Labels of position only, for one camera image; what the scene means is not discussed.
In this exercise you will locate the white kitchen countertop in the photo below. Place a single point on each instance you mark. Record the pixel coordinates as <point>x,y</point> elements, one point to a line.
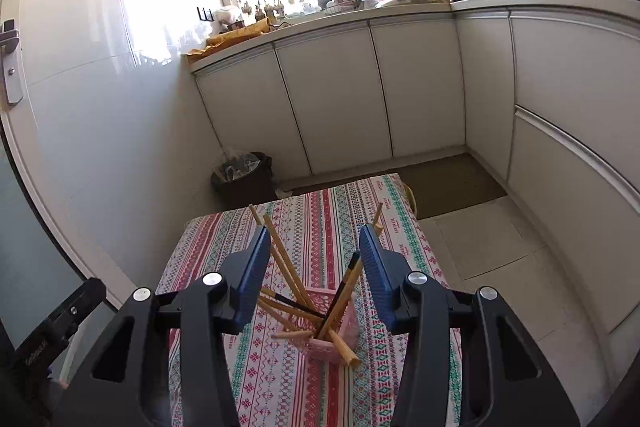
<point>550,2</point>

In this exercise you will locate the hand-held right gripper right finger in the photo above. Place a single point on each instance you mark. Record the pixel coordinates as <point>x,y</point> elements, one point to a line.
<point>377,279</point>

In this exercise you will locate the frosted glass door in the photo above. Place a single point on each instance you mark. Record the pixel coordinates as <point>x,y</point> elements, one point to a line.
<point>20,232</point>

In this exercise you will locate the metal pot lid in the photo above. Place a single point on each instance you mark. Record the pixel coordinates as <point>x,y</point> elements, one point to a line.
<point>400,1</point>

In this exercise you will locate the yellow brown cloth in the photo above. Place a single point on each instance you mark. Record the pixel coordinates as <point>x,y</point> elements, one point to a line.
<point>235,37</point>

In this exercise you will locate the red green patterned tablecloth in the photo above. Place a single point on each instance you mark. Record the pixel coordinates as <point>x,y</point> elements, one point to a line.
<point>320,227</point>

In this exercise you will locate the brown floor mat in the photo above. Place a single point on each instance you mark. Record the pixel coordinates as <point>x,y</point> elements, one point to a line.
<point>450,187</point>

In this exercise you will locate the white kitchen cabinet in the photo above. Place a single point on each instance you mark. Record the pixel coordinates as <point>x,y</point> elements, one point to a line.
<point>350,87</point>

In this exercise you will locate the black chopstick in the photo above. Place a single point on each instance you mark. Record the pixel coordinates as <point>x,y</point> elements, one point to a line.
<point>290,300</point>
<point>344,289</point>

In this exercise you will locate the bunch of wooden chopsticks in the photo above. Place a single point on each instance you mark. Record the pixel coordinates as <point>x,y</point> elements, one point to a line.
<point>287,267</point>

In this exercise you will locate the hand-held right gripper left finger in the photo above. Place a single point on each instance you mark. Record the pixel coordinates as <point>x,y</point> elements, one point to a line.
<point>252,279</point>

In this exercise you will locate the dark trash bin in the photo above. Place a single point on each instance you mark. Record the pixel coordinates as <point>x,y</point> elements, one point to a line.
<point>250,187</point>

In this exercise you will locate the pink perforated utensil holder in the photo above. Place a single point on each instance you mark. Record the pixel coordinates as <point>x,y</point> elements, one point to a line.
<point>325,349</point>

